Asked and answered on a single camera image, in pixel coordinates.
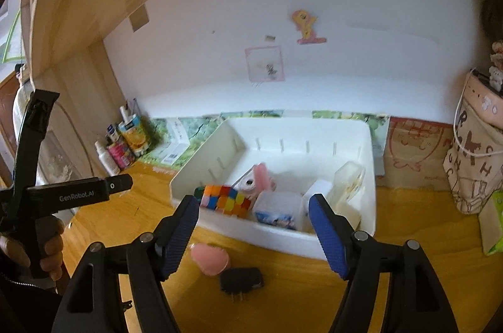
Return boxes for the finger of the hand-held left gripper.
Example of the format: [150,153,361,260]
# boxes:
[105,175,134,196]
[12,90,60,196]

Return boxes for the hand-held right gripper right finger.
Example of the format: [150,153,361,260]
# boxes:
[307,194,460,333]

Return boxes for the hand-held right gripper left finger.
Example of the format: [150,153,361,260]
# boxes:
[51,195,200,333]

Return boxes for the pink correction tape dispenser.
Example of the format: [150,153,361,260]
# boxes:
[191,243,230,276]

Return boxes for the translucent white block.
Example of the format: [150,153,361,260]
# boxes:
[302,179,334,206]

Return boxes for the white plastic bin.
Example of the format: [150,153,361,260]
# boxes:
[170,117,377,261]

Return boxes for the translucent box with blue label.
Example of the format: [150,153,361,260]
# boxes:
[252,192,304,231]

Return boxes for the colourful puzzle cube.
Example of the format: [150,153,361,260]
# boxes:
[200,184,252,218]

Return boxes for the clear plastic box with stickers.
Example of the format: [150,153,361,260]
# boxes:
[333,160,366,202]

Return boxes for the black power adapter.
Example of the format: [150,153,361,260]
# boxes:
[219,267,265,303]

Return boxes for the pink roller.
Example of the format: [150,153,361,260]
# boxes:
[253,164,278,194]

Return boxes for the person's left forearm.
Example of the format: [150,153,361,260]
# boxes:
[0,258,69,333]

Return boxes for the person's left hand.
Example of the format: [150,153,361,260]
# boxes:
[0,217,65,281]

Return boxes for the white spray bottle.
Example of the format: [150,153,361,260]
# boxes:
[94,140,120,177]

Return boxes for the white lace curtain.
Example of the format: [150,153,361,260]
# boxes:
[12,74,81,200]

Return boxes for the red can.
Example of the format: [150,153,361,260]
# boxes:
[106,142,136,167]

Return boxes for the white box with barcode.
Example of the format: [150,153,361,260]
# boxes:
[159,119,191,164]

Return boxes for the brown cardboard with drawing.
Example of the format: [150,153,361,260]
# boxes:
[383,117,456,192]

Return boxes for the beige canvas bag with letters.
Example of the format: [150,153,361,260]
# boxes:
[443,70,503,216]

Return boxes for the green tissue pack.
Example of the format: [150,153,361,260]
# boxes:
[478,189,503,257]

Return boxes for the clear tape piece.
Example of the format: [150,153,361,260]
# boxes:
[129,3,150,32]

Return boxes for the pink square sticker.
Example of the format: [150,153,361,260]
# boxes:
[245,46,285,82]

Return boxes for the yellow pony sticker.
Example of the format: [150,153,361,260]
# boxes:
[291,9,328,44]

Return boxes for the pink round tin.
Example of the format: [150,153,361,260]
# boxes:
[469,70,503,100]

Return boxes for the brown-haired doll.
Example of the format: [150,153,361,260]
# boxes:
[481,0,503,92]

